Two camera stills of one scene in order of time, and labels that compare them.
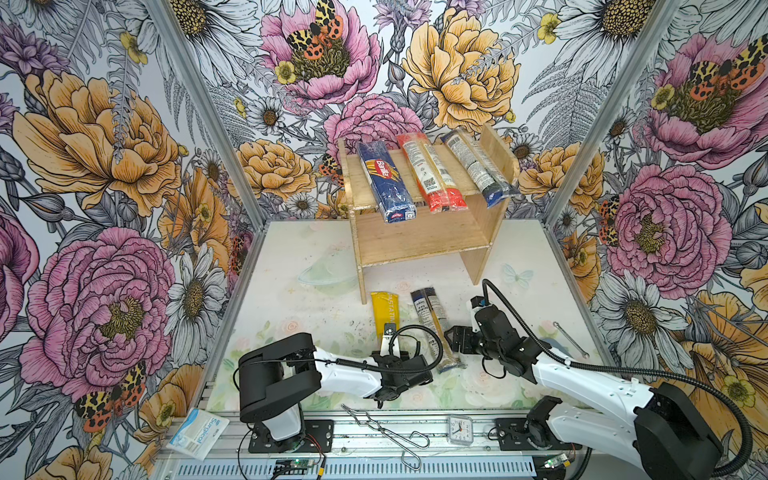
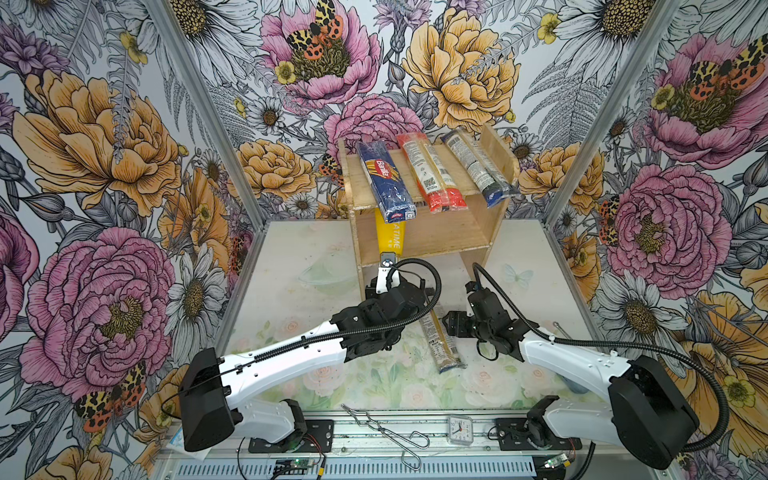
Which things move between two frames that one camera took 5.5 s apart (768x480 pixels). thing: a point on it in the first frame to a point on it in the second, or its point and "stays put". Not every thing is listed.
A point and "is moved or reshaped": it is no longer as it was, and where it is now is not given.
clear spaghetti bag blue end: (433, 315) stays put
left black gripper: (405, 356) to (371, 292)
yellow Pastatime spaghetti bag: (386, 310) is moved or reshaped
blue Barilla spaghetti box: (393, 197) stays put
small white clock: (460, 430) stays put
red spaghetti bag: (440, 191) stays put
